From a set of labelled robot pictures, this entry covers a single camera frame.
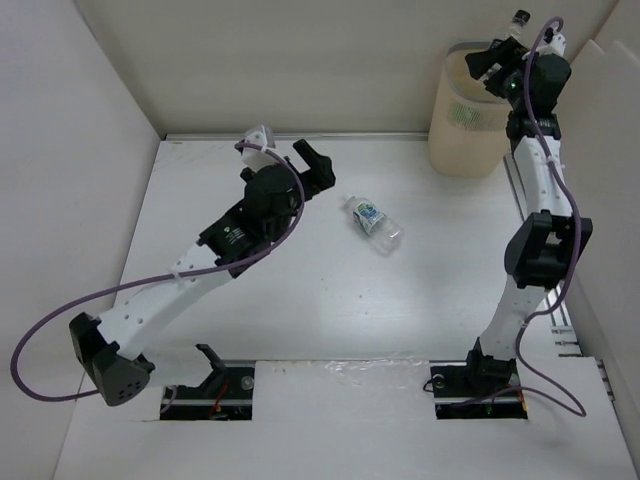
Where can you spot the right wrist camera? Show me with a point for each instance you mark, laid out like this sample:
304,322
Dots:
553,42

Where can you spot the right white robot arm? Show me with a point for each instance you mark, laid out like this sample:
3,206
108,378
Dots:
544,251

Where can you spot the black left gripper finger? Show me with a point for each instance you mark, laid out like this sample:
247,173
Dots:
314,160
321,174

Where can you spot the green white label bottle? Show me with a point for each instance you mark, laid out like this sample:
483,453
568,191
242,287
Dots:
383,233

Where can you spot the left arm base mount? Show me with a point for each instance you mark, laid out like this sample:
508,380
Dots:
225,394

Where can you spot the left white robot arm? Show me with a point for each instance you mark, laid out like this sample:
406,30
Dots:
113,347

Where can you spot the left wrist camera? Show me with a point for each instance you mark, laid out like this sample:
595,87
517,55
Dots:
253,148

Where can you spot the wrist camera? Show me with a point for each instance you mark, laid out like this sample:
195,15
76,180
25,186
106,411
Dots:
553,42
253,148

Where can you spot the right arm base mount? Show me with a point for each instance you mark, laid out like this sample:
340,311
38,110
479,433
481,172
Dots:
477,388

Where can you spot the black label pepsi bottle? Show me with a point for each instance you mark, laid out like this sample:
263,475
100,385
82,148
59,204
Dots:
513,30

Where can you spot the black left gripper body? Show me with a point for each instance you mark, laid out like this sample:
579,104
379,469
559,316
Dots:
287,219

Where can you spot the green plastic soda bottle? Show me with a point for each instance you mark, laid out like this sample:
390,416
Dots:
465,117

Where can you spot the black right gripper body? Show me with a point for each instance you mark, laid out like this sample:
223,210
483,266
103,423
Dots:
508,82

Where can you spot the cream plastic waste bin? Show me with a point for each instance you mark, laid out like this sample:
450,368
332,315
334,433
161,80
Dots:
467,133

